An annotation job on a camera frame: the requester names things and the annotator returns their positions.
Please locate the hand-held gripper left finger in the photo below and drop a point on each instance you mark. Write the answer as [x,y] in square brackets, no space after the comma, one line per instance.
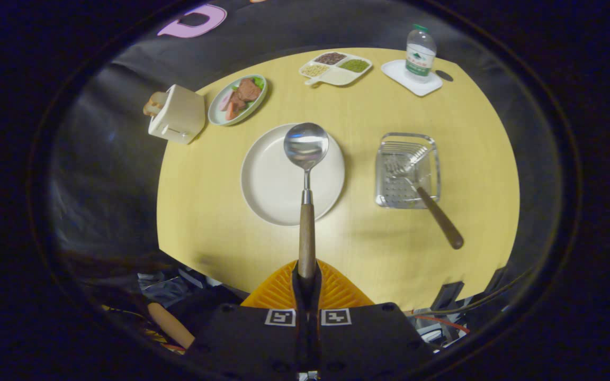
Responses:
[247,338]

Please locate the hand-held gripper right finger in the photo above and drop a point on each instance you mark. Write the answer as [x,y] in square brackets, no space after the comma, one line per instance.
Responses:
[368,338]

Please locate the tan wooden rod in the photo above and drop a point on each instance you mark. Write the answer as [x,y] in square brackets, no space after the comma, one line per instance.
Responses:
[171,325]

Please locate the clear square drainer basket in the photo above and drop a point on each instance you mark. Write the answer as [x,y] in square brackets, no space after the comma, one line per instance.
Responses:
[397,190]

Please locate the round white plate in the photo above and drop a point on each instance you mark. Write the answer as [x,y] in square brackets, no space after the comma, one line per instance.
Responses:
[268,180]

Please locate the pale green food plate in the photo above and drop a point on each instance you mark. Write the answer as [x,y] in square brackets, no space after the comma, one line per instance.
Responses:
[217,116]

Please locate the cream white toaster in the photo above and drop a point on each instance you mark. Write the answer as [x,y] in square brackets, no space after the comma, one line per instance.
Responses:
[183,114]

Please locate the pink ham slice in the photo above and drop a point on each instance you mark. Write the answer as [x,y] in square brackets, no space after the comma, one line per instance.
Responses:
[225,100]

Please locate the brown toast slice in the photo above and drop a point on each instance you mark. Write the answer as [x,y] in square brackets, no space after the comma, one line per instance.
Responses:
[159,97]
[150,109]

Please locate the brown meat slice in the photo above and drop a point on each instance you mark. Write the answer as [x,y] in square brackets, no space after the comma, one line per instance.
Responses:
[248,90]

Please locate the green lettuce leaf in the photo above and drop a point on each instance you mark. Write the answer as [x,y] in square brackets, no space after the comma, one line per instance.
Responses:
[258,82]

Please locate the white divided bean dish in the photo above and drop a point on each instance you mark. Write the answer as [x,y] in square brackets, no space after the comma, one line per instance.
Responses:
[337,76]

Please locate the white square coaster tray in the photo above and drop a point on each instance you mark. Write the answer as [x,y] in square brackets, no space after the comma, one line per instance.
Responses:
[396,70]

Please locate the clear water bottle green cap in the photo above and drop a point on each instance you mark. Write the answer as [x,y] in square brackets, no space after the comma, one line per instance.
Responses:
[420,55]

